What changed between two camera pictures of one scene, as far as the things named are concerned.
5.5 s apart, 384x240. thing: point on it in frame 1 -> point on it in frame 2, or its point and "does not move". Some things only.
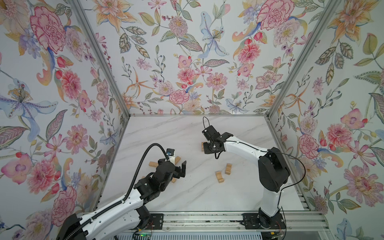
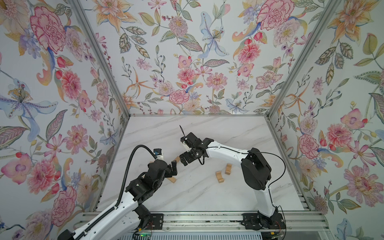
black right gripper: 206,151 -> 185,154
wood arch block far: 228,169 does not move
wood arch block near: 219,176 does not move
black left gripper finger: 183,173 -> 174,168
